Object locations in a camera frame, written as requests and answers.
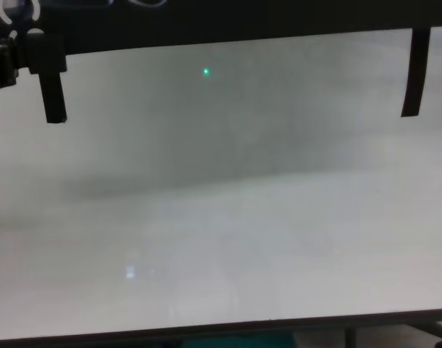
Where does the black robot print poster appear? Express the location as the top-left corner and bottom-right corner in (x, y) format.
(0, 0), (442, 57)

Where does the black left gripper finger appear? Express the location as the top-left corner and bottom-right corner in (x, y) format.
(0, 31), (69, 92)

